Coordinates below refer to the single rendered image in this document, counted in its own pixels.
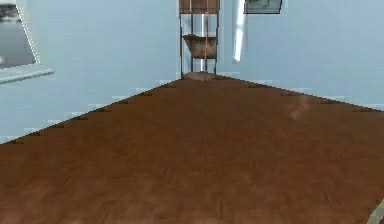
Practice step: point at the pale grey-green object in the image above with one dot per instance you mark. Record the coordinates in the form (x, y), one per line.
(379, 213)

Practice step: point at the dark framed wall picture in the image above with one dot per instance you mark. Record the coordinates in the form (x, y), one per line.
(262, 6)

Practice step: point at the white framed window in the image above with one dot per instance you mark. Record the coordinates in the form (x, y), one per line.
(15, 40)

